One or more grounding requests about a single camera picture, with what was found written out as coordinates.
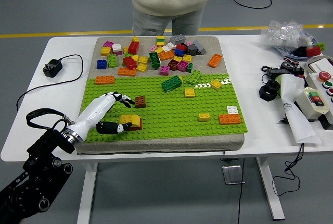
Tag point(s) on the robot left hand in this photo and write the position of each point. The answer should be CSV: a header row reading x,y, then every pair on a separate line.
x,y
93,112

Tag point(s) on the black round gear part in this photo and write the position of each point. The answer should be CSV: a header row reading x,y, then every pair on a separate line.
x,y
286,65

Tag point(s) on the orange 2x4 brick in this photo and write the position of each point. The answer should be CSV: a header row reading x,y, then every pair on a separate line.
x,y
127,71
166,55
230,119
104,80

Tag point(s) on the dark green 2x4 brick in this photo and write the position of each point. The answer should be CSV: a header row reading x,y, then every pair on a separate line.
x,y
171,83
155,60

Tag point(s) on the dark red 2x2 brick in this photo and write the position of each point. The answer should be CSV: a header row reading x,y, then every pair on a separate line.
x,y
173,65

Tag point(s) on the red push button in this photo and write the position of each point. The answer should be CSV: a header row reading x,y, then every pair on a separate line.
x,y
330,91

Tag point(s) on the yellow flat brick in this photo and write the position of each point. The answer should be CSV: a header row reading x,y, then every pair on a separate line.
x,y
159,44
160,37

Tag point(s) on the small black plug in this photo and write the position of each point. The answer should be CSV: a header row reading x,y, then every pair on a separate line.
x,y
283,121

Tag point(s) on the white switch box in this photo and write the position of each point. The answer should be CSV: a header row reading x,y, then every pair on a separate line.
x,y
304,104

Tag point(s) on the green baseplate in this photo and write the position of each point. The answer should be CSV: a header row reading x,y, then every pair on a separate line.
x,y
169,127

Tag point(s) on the metal floor plate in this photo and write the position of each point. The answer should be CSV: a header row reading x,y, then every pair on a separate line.
x,y
231,174

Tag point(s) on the large black nut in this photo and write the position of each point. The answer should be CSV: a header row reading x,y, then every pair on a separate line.
x,y
262,93

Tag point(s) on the grey control box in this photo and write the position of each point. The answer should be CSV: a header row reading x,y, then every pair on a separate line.
x,y
316,82

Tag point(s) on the white table leg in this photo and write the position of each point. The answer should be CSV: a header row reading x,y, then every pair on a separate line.
x,y
87,195
270,190

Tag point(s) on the brown 2x2 brick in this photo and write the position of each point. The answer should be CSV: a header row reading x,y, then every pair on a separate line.
x,y
140,101

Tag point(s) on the yellow 2x2 brick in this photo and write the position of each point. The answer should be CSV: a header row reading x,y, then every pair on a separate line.
x,y
187,58
216,84
142,67
143,60
105,51
204,117
189,92

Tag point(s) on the green sheet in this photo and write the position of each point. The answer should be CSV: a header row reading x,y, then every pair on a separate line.
x,y
278,84

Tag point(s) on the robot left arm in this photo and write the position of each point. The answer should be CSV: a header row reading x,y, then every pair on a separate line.
x,y
39,164

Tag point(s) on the small yellow brick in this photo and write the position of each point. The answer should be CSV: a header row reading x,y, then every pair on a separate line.
x,y
125,50

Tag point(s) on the white 2x2 brick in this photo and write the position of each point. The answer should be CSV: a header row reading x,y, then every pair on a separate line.
x,y
232,110
117,47

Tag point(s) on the yellow arched brick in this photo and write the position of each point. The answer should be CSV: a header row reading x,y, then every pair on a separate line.
x,y
131,119

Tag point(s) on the grey 2x4 brick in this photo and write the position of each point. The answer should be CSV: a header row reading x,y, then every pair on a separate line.
x,y
177,39

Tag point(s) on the magenta 2x2 brick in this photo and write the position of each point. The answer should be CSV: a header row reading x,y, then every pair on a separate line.
x,y
182,66
108,44

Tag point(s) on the blue basin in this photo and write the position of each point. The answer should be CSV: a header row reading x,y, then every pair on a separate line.
x,y
288,54

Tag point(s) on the dark grey long brick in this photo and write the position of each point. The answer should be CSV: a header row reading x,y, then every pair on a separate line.
x,y
199,46

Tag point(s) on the white flat box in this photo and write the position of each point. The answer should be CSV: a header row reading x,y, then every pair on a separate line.
x,y
321,65

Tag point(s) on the blue 2x2 brick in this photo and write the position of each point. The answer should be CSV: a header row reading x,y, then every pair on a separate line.
x,y
101,64

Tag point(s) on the small dark green brick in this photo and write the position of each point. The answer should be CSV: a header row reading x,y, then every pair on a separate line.
x,y
190,67

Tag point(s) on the pink 2x2 brick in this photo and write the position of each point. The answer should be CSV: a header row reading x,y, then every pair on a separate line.
x,y
164,70

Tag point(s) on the red emergency stop button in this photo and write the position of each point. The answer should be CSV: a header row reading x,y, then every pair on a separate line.
x,y
324,76

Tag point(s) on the black power adapter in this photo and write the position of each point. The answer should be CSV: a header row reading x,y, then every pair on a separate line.
x,y
278,72

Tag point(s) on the tall red brick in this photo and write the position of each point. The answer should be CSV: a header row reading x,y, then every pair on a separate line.
x,y
134,47

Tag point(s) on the small white bottle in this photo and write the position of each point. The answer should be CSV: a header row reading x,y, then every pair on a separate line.
x,y
308,42

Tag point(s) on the black servo module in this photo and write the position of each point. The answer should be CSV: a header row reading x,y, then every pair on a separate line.
x,y
297,71

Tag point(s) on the red 2x4 brick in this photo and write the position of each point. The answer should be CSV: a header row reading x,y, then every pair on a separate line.
x,y
140,124

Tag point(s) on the white paper bag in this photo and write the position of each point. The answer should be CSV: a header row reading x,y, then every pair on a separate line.
x,y
299,122

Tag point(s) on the black plastic part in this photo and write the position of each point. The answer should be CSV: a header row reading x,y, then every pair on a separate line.
x,y
301,51

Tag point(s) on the black power plug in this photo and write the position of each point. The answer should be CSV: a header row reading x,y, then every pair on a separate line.
x,y
52,68

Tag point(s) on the clear bubble wrap bag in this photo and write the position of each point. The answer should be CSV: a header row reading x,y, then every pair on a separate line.
x,y
283,34

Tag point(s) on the small pink brick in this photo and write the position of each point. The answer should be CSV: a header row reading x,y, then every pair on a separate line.
x,y
153,48
189,43

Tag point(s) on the green push button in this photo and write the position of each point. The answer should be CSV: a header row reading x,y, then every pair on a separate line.
x,y
327,84

